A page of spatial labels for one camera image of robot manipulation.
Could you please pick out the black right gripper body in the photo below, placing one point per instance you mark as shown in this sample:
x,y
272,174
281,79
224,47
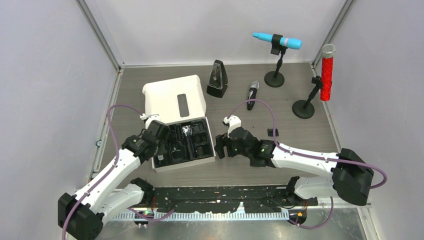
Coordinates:
x,y
234,151

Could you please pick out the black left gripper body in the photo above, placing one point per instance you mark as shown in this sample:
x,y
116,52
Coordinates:
x,y
157,145

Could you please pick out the black clipper comb guard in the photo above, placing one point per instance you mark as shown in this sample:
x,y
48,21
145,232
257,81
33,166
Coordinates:
x,y
271,132

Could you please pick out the white box with black tray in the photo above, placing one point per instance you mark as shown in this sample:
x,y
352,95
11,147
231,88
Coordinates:
x,y
181,105

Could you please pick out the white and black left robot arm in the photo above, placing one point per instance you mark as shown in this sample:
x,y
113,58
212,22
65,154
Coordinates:
x,y
84,213

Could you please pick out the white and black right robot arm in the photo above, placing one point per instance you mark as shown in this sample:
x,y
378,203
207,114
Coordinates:
x,y
342,174

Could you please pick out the black and silver hair clipper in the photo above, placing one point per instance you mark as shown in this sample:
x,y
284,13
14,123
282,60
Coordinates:
x,y
252,92

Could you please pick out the black metronome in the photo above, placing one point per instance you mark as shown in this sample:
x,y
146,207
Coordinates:
x,y
218,80

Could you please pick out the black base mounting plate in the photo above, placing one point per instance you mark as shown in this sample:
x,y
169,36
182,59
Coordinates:
x,y
222,199

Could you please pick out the black stand of red microphone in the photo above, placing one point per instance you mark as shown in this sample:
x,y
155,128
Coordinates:
x,y
304,109

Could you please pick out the blue microphone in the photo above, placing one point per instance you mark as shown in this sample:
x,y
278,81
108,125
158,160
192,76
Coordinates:
x,y
291,43

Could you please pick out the red glitter microphone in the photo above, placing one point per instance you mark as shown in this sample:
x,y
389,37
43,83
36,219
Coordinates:
x,y
327,60

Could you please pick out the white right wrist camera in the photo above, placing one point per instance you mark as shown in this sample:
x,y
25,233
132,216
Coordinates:
x,y
232,122

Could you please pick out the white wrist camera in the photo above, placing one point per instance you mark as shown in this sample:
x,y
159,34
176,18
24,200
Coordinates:
x,y
232,122
148,119

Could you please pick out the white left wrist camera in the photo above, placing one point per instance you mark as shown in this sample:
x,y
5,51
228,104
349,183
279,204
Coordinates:
x,y
148,119

